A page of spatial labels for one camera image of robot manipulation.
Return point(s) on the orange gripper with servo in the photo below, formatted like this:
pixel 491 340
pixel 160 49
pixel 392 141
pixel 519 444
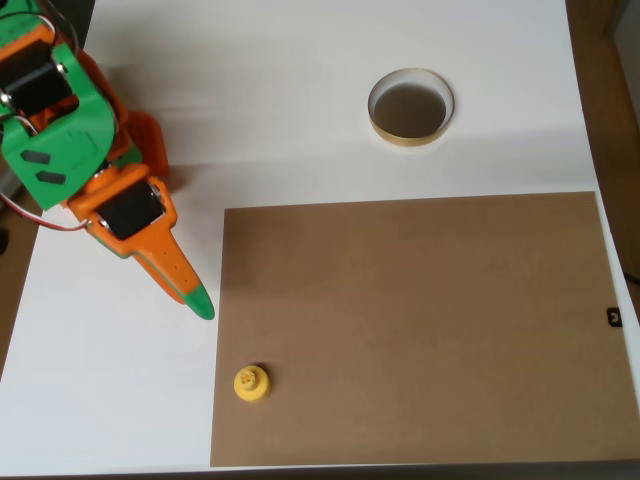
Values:
pixel 131 214

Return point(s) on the small yellow peg figure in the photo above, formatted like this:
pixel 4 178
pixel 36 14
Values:
pixel 252 384

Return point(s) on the orange robot base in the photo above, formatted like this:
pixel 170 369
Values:
pixel 147 140

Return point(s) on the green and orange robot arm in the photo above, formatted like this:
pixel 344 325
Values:
pixel 65 145

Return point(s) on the round bowl with gold rim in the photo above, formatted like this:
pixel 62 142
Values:
pixel 410 110

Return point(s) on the brown fibreboard sheet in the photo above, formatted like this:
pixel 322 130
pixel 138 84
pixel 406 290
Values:
pixel 400 325

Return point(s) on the small black clip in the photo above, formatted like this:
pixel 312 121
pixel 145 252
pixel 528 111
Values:
pixel 614 317

